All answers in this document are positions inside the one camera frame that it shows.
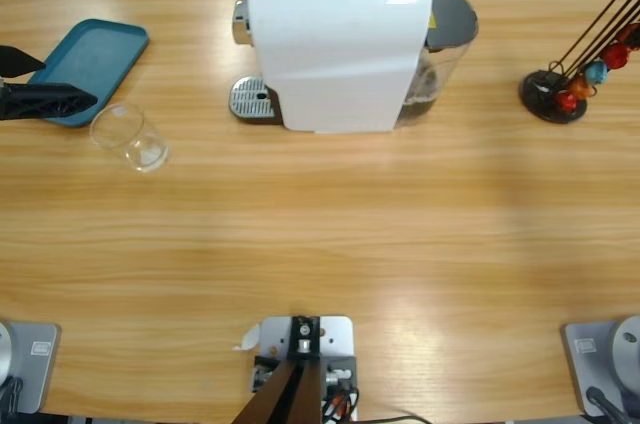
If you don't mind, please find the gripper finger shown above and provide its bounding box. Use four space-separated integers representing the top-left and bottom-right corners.
0 82 100 121
0 45 47 79

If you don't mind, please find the white capsule coffee machine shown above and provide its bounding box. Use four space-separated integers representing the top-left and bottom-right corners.
232 0 434 135

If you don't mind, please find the red coffee capsule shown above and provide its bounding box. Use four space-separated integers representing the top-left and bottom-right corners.
602 42 631 69
554 90 579 115

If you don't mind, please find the blue coffee capsule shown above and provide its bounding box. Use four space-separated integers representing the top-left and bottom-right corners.
583 60 610 86

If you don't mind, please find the teal plastic tray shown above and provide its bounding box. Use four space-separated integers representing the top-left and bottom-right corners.
27 18 150 129

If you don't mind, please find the clear glass cup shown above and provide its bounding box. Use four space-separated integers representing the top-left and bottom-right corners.
89 102 171 174

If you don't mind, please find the metal grid drip tray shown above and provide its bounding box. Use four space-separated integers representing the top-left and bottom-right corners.
228 75 284 126

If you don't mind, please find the white paper tag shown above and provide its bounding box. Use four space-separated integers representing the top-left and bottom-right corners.
232 323 261 353

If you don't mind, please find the clear water tank dark lid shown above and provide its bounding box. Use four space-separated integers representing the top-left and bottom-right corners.
399 0 480 126

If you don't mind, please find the black rod capsule holder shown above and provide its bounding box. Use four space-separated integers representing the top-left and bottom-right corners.
519 0 640 124

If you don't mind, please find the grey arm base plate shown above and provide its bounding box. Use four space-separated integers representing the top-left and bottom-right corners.
563 314 640 418
0 321 62 415

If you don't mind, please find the black base cable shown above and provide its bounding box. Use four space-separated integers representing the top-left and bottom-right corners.
0 376 24 415
584 386 626 424

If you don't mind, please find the white mount block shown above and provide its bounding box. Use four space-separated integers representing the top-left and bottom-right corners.
248 314 359 423

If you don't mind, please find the dark camera post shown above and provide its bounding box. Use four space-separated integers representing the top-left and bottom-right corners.
233 316 322 424

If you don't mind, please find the orange and black cable bundle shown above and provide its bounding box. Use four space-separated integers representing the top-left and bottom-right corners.
322 383 361 420

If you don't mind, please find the thin black cable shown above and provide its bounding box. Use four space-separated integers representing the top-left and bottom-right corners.
349 413 431 424

